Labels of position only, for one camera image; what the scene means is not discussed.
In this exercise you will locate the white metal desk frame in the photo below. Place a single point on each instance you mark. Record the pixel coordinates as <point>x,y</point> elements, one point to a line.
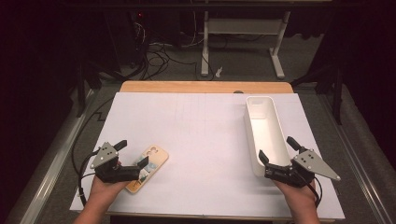
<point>239,26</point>

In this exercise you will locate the person's left hand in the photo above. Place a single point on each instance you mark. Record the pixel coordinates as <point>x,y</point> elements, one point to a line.
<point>104,191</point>

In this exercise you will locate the small white plug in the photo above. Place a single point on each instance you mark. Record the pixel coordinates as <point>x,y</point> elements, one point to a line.
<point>219,72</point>

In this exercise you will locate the wooden table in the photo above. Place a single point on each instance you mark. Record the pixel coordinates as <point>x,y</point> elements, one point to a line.
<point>186,87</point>

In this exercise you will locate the person's right hand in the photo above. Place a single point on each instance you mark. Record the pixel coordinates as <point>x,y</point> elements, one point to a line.
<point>300,199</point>

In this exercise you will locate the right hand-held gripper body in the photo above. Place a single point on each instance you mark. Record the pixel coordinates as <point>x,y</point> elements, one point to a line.
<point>313,163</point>

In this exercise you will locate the black tripod stand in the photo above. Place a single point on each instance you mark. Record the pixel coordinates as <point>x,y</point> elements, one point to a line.
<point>85,81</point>
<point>336,90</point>

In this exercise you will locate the dark round table grommet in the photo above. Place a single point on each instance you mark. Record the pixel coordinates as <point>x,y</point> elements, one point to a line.
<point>238,91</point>

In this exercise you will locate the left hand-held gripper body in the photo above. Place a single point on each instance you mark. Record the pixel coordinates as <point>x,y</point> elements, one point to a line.
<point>107,169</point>

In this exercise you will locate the long white plastic bin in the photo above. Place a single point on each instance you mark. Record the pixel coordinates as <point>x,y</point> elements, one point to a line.
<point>267,133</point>

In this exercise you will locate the white foam board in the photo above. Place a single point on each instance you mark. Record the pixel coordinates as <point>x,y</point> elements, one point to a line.
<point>193,130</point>

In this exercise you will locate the grey metal floor rail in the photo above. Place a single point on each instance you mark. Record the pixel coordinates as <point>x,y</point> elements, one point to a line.
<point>358,168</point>
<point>49,168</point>

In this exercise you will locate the dark computer tower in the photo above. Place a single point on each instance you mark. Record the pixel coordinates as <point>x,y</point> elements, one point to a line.
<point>127,37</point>

